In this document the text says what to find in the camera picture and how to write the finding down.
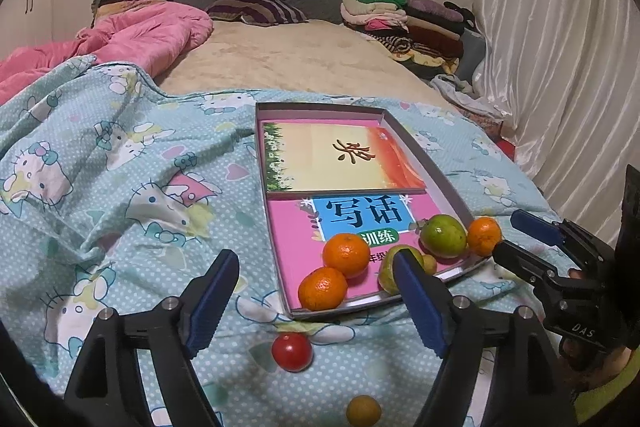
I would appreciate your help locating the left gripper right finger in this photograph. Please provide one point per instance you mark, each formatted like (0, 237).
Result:
(526, 387)

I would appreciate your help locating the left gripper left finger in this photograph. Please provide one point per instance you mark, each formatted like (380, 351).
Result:
(106, 386)

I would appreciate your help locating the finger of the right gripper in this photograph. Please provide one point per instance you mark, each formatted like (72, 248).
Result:
(544, 277)
(542, 226)

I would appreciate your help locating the small orange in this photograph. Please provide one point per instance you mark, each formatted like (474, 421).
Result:
(484, 234)

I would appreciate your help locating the large green fruit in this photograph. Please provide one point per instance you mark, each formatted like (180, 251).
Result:
(444, 236)

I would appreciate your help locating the brown longan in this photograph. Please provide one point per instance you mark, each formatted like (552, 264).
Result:
(429, 264)
(363, 411)

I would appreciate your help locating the small green fruit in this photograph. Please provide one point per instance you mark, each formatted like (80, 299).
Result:
(386, 279)

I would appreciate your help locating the red cherry tomato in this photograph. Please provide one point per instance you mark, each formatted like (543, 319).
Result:
(292, 352)

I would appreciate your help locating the orange mandarin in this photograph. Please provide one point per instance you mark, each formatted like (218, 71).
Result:
(348, 253)
(322, 289)

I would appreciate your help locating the green sleeve forearm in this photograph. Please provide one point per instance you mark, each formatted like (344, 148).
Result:
(591, 402)

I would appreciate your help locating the operator right hand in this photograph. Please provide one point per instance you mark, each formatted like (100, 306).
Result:
(576, 274)

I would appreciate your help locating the red cloth item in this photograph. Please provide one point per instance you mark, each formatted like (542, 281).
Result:
(506, 148)

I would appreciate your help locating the floral fabric bundle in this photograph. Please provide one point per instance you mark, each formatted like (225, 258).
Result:
(470, 104)

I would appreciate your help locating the pink workbook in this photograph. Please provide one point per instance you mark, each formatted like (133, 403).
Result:
(300, 227)

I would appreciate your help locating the hello kitty blue blanket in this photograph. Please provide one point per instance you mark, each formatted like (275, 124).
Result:
(115, 194)

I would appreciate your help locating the white curtain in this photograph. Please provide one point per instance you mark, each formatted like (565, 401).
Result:
(565, 75)

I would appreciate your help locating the pile of folded clothes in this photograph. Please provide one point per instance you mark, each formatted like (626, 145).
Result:
(427, 37)

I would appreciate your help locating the orange cream booklet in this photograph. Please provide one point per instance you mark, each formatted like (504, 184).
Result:
(324, 157)

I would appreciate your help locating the beige bed sheet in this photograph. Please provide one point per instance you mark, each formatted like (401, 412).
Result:
(318, 57)

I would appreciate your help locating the pink quilt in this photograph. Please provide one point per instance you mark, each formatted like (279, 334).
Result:
(152, 36)

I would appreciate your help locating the white wardrobe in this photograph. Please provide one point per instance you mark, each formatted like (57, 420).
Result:
(25, 23)

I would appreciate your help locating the striped pillow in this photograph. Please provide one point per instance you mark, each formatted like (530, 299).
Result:
(261, 13)

